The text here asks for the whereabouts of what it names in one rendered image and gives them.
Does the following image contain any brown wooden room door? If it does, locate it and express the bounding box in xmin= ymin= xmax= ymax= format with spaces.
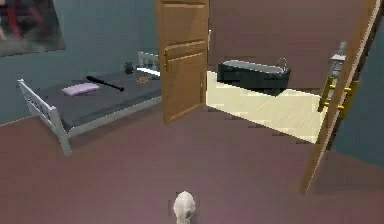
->
xmin=299 ymin=0 xmax=384 ymax=195
xmin=155 ymin=0 xmax=210 ymax=125

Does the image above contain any black bathtub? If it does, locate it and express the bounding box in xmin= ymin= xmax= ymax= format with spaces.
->
xmin=216 ymin=60 xmax=291 ymax=97

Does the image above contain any black baseball bat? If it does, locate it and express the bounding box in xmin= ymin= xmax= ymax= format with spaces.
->
xmin=85 ymin=75 xmax=125 ymax=93

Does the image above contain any white rounded object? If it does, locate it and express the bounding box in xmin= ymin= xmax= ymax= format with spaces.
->
xmin=172 ymin=190 xmax=197 ymax=224

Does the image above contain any silver bathtub faucet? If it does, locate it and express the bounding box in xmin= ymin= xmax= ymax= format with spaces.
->
xmin=277 ymin=57 xmax=289 ymax=72

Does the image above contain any pale purple book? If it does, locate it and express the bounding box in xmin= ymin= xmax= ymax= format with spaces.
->
xmin=61 ymin=82 xmax=101 ymax=97

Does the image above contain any grey white bathroom fixture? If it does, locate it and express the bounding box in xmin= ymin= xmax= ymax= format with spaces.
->
xmin=328 ymin=41 xmax=348 ymax=101

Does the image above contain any white frame bed grey mattress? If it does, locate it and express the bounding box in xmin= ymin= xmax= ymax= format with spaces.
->
xmin=17 ymin=50 xmax=163 ymax=157

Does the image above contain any dark framed wall picture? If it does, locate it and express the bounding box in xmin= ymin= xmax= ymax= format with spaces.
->
xmin=0 ymin=0 xmax=67 ymax=58

